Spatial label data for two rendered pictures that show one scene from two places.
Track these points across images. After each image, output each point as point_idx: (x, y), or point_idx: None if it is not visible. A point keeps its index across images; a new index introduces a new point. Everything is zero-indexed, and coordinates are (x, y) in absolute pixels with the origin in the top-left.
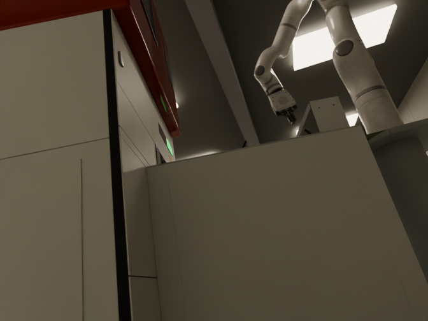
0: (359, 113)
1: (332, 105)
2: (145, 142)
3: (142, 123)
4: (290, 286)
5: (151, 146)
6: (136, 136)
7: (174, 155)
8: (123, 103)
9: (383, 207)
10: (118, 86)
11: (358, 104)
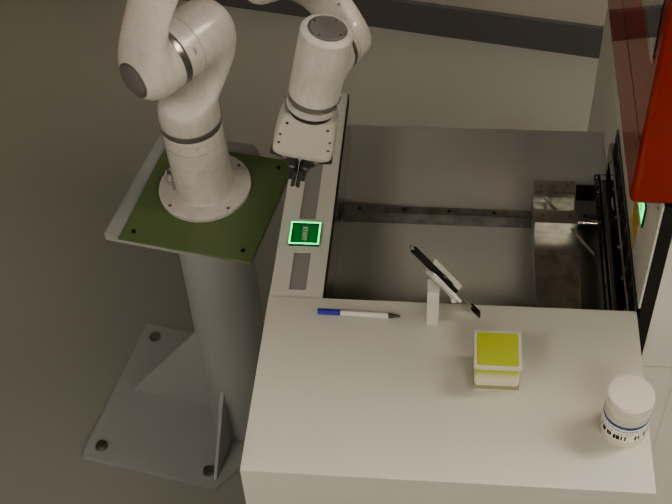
0: (224, 144)
1: None
2: (609, 107)
3: (612, 80)
4: None
5: (612, 123)
6: (604, 88)
7: (650, 244)
8: (604, 42)
9: None
10: (605, 22)
11: (223, 127)
